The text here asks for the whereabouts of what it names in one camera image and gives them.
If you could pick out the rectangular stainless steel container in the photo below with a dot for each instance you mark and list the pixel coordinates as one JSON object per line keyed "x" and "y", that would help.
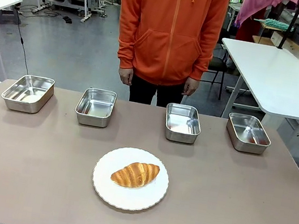
{"x": 248, "y": 133}
{"x": 28, "y": 93}
{"x": 95, "y": 106}
{"x": 182, "y": 123}

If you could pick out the golden brown croissant bread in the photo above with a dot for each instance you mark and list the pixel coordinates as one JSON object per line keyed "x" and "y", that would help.
{"x": 135, "y": 175}

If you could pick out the person's left hand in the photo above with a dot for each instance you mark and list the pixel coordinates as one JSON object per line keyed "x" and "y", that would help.
{"x": 190, "y": 87}

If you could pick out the person's right hand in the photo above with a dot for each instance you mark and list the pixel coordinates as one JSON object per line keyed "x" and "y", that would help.
{"x": 125, "y": 76}

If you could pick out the large white side table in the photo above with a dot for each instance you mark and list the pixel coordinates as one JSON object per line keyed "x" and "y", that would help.
{"x": 281, "y": 79}

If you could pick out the teal fluffy duster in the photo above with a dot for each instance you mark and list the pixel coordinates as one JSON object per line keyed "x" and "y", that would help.
{"x": 274, "y": 23}

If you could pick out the pink hanging cloth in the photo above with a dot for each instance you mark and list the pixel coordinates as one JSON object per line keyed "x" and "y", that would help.
{"x": 252, "y": 5}

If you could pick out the black folding chair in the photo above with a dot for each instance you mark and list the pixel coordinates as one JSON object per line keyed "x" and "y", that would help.
{"x": 218, "y": 63}

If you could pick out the person in orange hoodie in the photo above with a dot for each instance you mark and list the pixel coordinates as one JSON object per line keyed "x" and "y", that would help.
{"x": 169, "y": 35}

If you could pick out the white scalloped plate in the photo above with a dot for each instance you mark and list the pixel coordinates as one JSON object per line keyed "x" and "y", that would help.
{"x": 127, "y": 197}

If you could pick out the black camera stand pole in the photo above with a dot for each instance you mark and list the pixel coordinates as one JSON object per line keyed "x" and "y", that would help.
{"x": 289, "y": 24}

